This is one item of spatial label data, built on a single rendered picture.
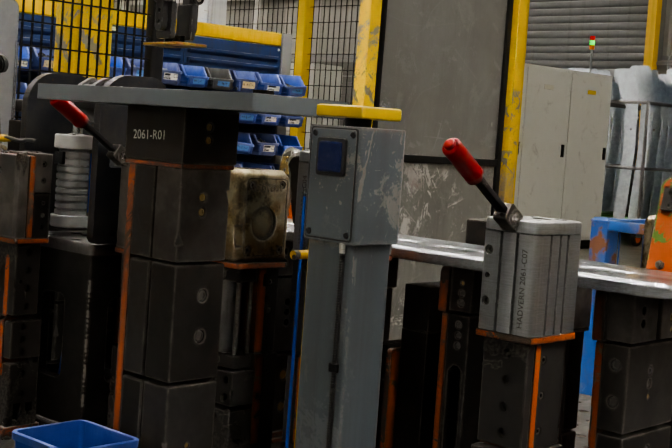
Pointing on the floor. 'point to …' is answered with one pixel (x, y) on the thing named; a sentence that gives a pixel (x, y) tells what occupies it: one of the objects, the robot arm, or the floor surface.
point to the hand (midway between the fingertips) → (176, 20)
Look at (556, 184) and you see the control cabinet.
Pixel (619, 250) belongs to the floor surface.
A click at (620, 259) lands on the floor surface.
